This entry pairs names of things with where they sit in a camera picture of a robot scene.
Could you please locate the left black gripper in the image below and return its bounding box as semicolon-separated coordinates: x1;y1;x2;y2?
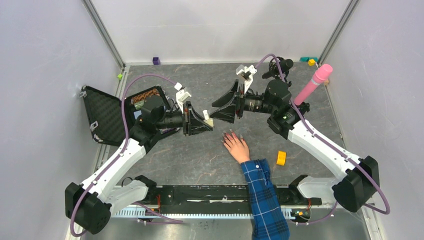
155;101;213;136

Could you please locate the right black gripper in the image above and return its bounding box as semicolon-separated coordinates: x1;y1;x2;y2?
209;79;276;124

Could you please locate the small nail polish bottle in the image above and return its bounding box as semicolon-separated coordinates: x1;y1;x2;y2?
202;109;214;128

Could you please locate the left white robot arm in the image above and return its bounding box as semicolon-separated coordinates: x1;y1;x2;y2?
65;95;214;238

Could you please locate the blue plaid sleeve forearm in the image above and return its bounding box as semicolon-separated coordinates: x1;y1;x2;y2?
240;159;290;240

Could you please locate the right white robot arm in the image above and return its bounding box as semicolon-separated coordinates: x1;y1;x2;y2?
210;79;391;215

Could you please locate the person hand with painted nails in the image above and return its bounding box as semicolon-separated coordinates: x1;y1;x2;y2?
222;132;251;164

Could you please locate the black microphone on tripod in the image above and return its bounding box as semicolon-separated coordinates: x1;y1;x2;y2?
261;56;294;86

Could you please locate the yellow block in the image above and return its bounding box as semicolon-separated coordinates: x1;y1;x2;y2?
276;151;287;166

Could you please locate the purple cube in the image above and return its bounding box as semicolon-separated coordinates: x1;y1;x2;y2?
152;56;161;66

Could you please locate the teal block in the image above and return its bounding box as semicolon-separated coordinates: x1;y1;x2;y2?
299;56;319;62

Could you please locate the black poker chip case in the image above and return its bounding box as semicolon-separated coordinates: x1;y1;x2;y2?
80;85;171;147

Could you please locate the small yellow cube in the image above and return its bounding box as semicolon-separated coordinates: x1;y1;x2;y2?
308;58;316;66

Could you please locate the pink foam cylinder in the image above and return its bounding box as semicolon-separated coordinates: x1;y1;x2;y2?
293;64;333;106

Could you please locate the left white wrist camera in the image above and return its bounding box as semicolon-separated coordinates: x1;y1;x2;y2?
174;82;192;113

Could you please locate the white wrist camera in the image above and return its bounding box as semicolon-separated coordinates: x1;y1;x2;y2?
235;64;258;94
174;82;192;113

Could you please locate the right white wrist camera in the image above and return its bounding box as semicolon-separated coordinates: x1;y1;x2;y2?
235;64;258;94

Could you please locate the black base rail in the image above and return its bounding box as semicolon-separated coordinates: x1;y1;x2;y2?
122;184;323;216

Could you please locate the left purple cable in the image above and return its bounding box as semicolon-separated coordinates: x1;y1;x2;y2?
69;73;184;238

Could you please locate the purple cable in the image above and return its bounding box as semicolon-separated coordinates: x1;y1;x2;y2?
69;73;184;238
255;53;391;226

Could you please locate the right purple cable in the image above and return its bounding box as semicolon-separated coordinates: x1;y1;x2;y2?
255;53;391;226

